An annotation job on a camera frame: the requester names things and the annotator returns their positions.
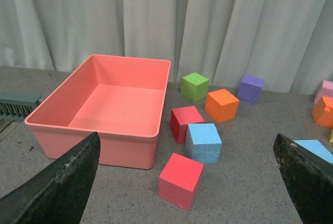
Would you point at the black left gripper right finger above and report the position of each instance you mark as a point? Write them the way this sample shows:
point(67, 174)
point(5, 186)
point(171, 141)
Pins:
point(308, 180)

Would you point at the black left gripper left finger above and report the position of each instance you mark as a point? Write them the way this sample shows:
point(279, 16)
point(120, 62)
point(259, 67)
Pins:
point(59, 193)

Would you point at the light blue foam block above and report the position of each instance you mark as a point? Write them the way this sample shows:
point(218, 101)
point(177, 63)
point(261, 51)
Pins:
point(203, 143)

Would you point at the yellow foam block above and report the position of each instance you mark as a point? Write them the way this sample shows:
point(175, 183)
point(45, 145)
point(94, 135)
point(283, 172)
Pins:
point(331, 137)

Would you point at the orange foam block right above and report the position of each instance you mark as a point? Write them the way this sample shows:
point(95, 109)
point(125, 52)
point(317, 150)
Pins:
point(322, 112)

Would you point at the orange foam block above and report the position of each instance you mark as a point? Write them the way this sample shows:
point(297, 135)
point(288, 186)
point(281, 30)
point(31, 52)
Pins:
point(221, 105)
point(322, 112)

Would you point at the pink foam block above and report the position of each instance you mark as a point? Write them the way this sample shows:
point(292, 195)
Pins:
point(325, 89)

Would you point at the grey-green slotted rack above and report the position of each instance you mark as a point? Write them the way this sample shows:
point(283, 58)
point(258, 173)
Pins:
point(16, 106)

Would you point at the purple foam block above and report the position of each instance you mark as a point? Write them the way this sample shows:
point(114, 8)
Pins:
point(250, 88)

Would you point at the pink plastic bin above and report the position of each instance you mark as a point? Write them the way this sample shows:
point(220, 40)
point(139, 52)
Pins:
point(120, 98)

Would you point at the red foam block front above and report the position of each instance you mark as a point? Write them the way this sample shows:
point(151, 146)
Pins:
point(179, 181)

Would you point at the dark red foam block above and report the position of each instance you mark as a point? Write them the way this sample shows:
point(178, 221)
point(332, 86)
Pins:
point(180, 118)

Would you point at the green foam block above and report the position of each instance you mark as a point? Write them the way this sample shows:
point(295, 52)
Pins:
point(194, 86)

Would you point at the white curtain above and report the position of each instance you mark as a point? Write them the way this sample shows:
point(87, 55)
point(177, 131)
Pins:
point(288, 43)

